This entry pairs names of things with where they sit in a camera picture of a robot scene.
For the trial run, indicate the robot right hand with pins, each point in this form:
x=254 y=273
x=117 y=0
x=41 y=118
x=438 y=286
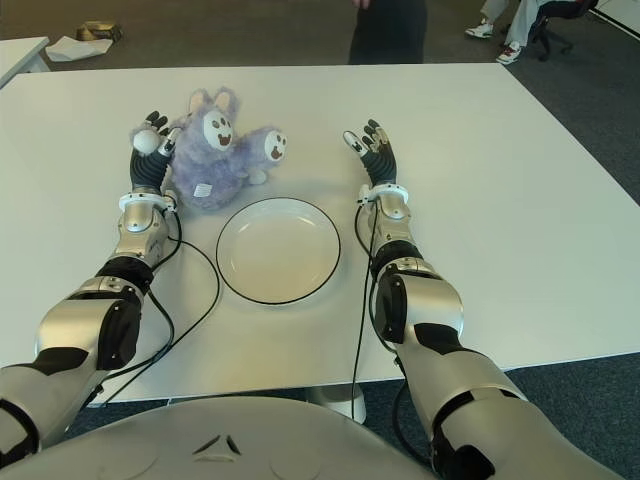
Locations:
x=380 y=167

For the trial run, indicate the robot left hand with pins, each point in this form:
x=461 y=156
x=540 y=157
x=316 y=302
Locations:
x=147 y=172

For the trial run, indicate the purple plush doll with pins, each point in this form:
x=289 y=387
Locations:
x=210 y=165

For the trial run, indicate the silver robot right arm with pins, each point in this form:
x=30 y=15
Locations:
x=430 y=300

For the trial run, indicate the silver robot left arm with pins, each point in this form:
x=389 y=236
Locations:
x=75 y=320

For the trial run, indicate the white plate black rim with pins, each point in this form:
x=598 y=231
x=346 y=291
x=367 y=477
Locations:
x=277 y=250

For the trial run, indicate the person in white shirt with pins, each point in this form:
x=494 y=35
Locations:
x=390 y=35

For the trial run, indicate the white paper sheet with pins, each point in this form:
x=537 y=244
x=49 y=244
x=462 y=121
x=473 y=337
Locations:
x=75 y=49

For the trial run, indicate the gold cardboard box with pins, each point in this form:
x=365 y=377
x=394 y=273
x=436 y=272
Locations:
x=100 y=31

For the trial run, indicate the white side table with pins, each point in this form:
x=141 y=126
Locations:
x=17 y=57

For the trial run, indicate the person in grey trousers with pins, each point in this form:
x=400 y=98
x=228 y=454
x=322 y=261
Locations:
x=517 y=25

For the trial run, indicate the black swivel chair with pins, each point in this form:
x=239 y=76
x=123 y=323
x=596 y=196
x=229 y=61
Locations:
x=555 y=20

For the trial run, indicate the white furniture edge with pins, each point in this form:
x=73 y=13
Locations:
x=620 y=15

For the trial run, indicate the silver robot torso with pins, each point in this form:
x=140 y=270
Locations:
x=225 y=450

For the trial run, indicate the silver table pedestal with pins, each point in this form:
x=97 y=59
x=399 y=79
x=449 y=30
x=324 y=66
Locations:
x=330 y=397

